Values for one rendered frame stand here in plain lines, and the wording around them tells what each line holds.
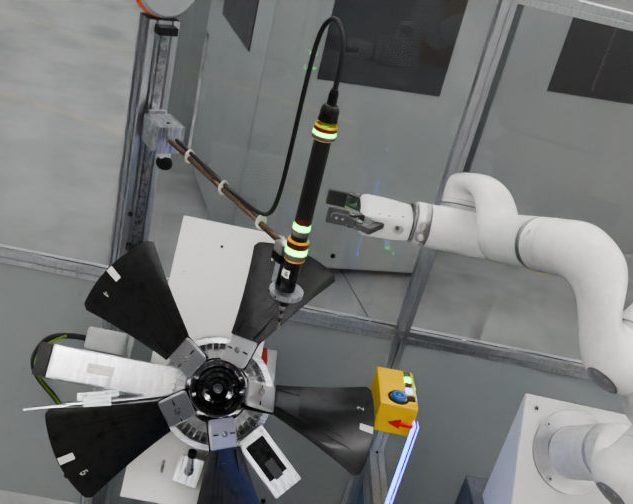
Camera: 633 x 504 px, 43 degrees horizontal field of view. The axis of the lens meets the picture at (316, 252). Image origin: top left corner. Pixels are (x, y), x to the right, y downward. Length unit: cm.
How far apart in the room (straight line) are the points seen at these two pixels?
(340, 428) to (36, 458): 146
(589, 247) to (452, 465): 172
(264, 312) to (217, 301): 27
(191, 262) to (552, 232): 103
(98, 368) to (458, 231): 87
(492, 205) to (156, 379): 87
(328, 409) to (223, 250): 51
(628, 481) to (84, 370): 115
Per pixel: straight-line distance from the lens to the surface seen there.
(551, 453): 196
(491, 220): 145
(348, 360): 259
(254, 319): 180
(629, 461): 160
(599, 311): 127
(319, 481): 290
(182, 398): 177
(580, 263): 127
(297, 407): 179
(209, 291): 204
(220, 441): 178
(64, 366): 192
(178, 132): 205
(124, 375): 190
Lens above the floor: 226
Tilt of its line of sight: 26 degrees down
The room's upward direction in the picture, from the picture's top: 14 degrees clockwise
